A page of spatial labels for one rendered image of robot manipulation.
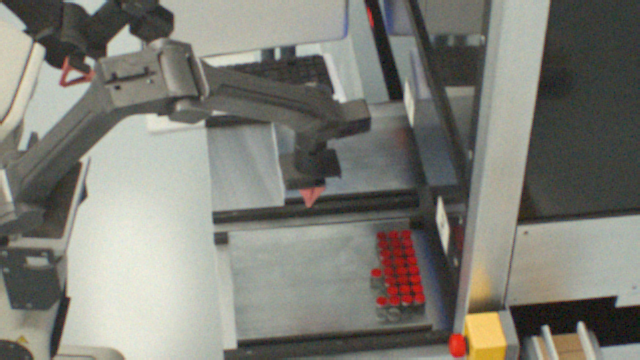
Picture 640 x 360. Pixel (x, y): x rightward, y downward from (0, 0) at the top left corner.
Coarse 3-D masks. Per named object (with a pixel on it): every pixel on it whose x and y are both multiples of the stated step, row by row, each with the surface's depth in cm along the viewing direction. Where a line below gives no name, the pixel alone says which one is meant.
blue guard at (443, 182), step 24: (384, 0) 261; (408, 24) 234; (408, 48) 236; (408, 72) 239; (432, 96) 216; (432, 120) 218; (432, 144) 220; (432, 168) 221; (432, 192) 223; (456, 192) 202; (456, 216) 203; (456, 240) 205
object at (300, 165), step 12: (288, 156) 213; (300, 156) 207; (312, 156) 207; (324, 156) 209; (336, 156) 213; (288, 168) 211; (300, 168) 209; (312, 168) 209; (324, 168) 211; (336, 168) 211; (288, 180) 209
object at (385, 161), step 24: (384, 120) 257; (408, 120) 257; (288, 144) 252; (336, 144) 252; (360, 144) 252; (384, 144) 252; (408, 144) 252; (360, 168) 246; (384, 168) 246; (408, 168) 246; (288, 192) 241; (336, 192) 238; (360, 192) 237; (384, 192) 238; (408, 192) 238
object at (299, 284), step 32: (352, 224) 230; (384, 224) 231; (256, 256) 229; (288, 256) 229; (320, 256) 229; (352, 256) 229; (256, 288) 223; (288, 288) 223; (320, 288) 223; (352, 288) 223; (256, 320) 217; (288, 320) 217; (320, 320) 217; (352, 320) 217; (416, 320) 217
